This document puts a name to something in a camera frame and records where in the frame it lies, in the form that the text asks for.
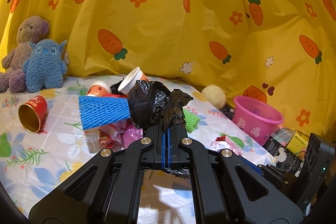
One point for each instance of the cream round plush toy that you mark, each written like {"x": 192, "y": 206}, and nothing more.
{"x": 215, "y": 95}

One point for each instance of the red white plastic bag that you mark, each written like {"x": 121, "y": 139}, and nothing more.
{"x": 110, "y": 135}

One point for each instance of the pink plastic bucket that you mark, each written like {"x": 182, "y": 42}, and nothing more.
{"x": 256, "y": 118}

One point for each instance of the black plastic bag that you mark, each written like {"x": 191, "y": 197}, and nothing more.
{"x": 152, "y": 103}

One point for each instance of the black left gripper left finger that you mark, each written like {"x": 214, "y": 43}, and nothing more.
{"x": 106, "y": 189}

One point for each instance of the pink plastic bag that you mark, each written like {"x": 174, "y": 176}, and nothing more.
{"x": 131, "y": 134}

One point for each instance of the small orange white paper cup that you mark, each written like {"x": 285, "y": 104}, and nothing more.
{"x": 99, "y": 89}

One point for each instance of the floral plastic bed cover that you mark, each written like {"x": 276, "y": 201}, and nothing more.
{"x": 32, "y": 165}

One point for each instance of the green foam net sleeve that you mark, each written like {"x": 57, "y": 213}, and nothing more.
{"x": 191, "y": 119}

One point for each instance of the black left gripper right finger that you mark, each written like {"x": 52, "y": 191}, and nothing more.
{"x": 226, "y": 187}

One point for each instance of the blue foam net sleeve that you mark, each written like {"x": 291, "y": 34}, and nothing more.
{"x": 100, "y": 111}

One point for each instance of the red pink snack wrapper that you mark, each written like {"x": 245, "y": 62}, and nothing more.
{"x": 227, "y": 142}

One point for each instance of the blue fuzzy monster plush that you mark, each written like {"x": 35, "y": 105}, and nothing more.
{"x": 45, "y": 67}

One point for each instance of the purple teddy bear plush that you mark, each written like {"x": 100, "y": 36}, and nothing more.
{"x": 33, "y": 29}

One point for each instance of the red gold paper cup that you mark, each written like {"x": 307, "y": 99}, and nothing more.
{"x": 32, "y": 113}

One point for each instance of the yellow carrot print curtain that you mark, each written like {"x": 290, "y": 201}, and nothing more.
{"x": 281, "y": 50}

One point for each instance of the large orange apple paper cup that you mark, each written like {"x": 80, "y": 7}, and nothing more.
{"x": 129, "y": 81}

